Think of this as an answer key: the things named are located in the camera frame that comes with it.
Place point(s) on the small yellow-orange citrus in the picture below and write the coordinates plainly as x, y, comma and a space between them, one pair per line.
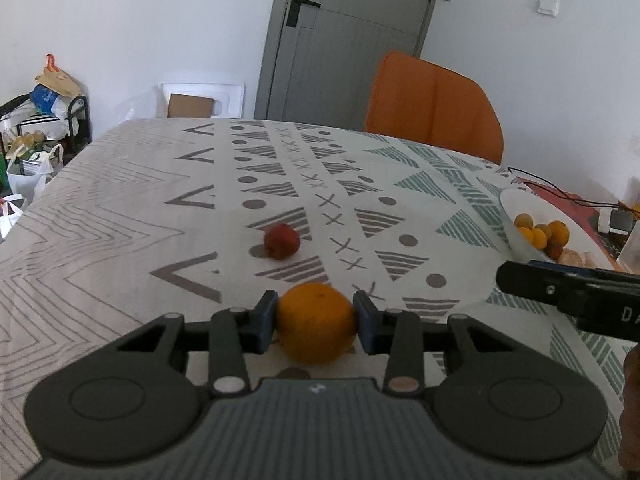
539, 239

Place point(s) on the patterned white tablecloth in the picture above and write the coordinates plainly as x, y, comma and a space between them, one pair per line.
169, 215

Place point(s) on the grey door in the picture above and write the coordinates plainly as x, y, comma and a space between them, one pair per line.
321, 72

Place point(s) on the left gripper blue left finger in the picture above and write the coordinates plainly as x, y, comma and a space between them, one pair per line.
232, 334

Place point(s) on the yellow-green fruit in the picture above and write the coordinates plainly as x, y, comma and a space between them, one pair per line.
524, 221

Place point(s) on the orange chair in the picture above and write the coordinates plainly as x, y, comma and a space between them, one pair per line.
419, 101

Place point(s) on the black door handle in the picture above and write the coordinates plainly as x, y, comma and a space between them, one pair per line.
294, 10

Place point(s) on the greenish yellow round fruit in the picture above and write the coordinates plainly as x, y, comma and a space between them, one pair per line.
544, 228

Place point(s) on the large orange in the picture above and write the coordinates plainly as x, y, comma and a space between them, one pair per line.
316, 324

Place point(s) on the white light switch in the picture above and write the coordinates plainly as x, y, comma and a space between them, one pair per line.
550, 8

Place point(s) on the person's right hand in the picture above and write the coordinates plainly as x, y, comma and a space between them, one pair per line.
629, 455

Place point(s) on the bright red plum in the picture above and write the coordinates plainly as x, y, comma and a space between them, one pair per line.
281, 242

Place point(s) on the medium orange mandarin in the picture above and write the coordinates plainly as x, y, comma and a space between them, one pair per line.
560, 233

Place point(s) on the small orange citrus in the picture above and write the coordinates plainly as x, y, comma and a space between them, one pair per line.
527, 233

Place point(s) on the black cart with bags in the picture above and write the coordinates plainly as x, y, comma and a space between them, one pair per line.
43, 130

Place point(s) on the dark red plum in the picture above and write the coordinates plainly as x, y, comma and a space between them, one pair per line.
554, 251

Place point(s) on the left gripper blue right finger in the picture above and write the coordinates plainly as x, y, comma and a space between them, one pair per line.
398, 335

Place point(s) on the cardboard box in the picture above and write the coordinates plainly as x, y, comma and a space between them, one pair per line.
183, 106

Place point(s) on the white round plate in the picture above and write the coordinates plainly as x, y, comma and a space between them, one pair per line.
514, 202

